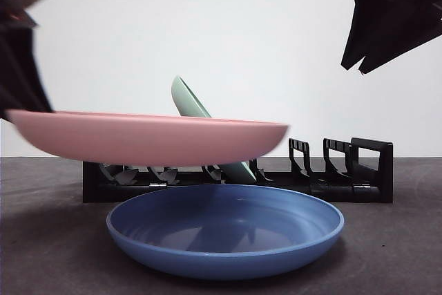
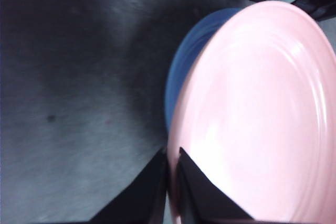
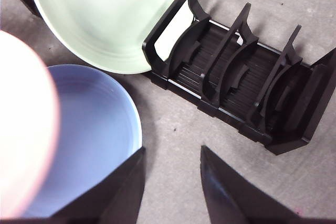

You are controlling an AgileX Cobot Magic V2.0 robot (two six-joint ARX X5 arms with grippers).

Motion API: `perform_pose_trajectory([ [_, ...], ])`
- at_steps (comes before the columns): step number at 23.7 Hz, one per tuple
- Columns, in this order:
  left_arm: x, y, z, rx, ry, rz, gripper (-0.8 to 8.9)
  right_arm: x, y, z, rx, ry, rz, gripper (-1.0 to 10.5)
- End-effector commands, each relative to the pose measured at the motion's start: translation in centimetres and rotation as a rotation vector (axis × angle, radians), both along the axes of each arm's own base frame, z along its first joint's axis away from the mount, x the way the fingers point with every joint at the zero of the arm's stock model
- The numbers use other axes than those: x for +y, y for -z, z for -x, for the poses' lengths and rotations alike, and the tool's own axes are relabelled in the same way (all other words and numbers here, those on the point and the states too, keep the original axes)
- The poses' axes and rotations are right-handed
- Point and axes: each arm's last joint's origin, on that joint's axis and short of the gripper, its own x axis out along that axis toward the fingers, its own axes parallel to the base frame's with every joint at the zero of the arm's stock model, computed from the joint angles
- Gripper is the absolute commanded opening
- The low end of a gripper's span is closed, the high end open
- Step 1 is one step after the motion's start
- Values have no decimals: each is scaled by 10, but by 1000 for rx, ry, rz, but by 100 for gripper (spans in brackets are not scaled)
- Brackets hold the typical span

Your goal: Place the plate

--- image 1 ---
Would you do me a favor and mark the pink plate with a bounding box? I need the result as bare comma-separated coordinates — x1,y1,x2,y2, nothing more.
6,108,290,168

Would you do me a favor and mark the green plate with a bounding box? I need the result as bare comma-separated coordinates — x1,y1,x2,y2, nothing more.
171,75,257,182

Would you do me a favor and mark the blue plate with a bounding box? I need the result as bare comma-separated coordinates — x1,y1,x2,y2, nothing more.
105,184,345,281

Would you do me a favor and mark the black dish rack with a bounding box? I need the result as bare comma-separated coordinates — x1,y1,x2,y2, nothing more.
81,137,394,204

